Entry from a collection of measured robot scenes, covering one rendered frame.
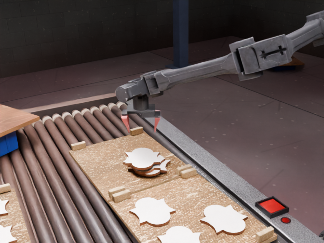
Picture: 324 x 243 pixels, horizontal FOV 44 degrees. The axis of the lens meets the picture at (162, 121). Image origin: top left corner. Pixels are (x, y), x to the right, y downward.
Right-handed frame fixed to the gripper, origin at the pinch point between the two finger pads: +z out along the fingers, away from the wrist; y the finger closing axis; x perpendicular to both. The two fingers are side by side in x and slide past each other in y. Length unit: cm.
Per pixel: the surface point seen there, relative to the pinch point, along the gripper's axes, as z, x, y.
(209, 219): 12.1, -37.4, 21.7
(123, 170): 13.7, -6.4, -7.1
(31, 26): 48, 436, -174
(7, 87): 113, 365, -196
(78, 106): 15, 60, -36
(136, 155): 8.2, -4.4, -2.3
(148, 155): 8.1, -5.0, 2.3
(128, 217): 13.4, -34.2, -3.3
